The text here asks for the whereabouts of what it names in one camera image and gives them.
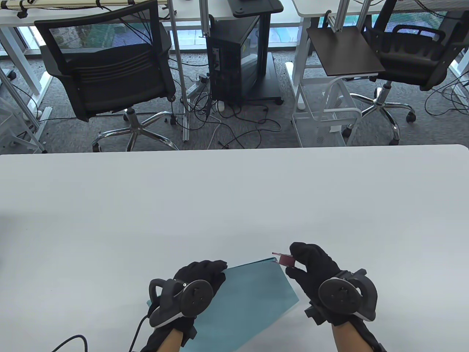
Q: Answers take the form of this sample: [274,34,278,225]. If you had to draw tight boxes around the person's left forearm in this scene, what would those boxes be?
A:
[140,324,198,352]

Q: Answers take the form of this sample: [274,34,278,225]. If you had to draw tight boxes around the pink binder clip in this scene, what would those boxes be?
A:
[272,251,296,267]

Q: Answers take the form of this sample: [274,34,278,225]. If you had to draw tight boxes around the grey left hand tracker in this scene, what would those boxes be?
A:
[148,278,214,328]

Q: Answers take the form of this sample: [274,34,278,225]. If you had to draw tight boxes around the person's right hand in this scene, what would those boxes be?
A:
[285,242,378,326]

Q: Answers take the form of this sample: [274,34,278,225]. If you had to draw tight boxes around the black rolling stand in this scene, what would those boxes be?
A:
[227,0,285,107]

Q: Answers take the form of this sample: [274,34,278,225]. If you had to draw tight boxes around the tangle of black floor cables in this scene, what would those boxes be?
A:
[171,66,282,150]

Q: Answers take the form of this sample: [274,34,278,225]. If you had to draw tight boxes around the person's left hand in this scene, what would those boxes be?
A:
[141,260,228,347]

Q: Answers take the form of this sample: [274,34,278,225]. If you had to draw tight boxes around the person's right forearm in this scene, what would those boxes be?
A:
[331,317,387,352]

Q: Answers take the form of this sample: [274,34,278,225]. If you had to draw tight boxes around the aluminium profile frame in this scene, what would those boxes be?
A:
[0,68,48,154]

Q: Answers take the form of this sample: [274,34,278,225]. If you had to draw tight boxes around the black glove cable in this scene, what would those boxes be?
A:
[51,334,89,352]
[130,315,151,352]

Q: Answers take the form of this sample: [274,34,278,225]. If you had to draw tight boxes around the grey right hand tracker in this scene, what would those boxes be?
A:
[304,269,378,325]

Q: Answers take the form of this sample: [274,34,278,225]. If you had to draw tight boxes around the aluminium profile post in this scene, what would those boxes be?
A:
[168,0,192,142]

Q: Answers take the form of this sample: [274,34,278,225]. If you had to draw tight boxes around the light blue paper sheet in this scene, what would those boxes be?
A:
[147,260,300,352]
[224,258,300,319]

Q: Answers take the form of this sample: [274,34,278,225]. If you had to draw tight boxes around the beige bar with black ties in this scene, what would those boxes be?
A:
[0,0,137,18]

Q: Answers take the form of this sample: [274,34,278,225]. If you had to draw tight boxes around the white power strip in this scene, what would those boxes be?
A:
[188,73,210,99]

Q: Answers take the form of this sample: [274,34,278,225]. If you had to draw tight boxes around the white wire cart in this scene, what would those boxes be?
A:
[292,75,363,148]

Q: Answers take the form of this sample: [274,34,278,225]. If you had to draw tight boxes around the black mesh office chair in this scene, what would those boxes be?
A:
[34,0,181,153]

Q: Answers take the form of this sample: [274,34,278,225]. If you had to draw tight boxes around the black computer tower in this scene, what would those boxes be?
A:
[205,14,272,107]

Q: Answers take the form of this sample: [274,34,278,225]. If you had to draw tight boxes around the dark brown board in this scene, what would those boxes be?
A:
[306,26,386,77]

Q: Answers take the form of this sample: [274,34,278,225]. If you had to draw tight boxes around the grey hand tracker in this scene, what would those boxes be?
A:
[148,278,214,328]
[304,269,378,325]

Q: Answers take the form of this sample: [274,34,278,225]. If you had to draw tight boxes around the black office chair with armrests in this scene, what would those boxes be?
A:
[344,0,468,146]

